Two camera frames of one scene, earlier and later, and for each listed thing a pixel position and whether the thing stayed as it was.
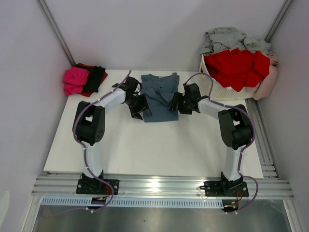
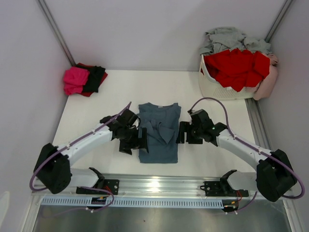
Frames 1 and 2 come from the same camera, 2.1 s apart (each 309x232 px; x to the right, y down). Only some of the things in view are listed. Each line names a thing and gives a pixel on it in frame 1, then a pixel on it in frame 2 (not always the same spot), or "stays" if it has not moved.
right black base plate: [234, 188] stays
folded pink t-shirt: [74, 79] stays
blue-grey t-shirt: [159, 91] -> [161, 123]
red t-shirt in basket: [238, 69] stays
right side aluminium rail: [263, 141] stays
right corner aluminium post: [278, 20] stays
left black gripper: [143, 107] -> [140, 143]
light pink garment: [268, 84] stays
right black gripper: [178, 97] -> [185, 127]
